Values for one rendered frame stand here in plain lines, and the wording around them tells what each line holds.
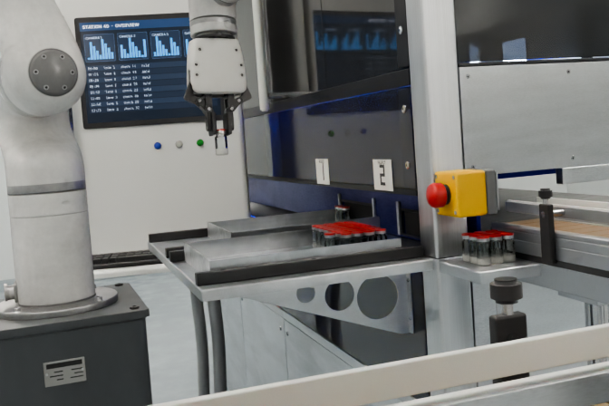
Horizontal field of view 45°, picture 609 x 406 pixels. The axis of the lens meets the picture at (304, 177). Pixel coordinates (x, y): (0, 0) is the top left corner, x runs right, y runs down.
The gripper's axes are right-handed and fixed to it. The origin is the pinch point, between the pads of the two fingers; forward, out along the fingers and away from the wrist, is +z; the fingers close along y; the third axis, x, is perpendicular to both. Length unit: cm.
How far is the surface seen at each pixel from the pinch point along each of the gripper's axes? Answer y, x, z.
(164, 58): -7, -78, -30
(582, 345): 4, 91, 28
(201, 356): -17, -97, 57
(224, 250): -3.4, -14.6, 23.0
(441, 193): -27.4, 27.5, 15.7
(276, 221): -26, -47, 18
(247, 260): -0.1, 10.8, 24.2
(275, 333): -39, -91, 52
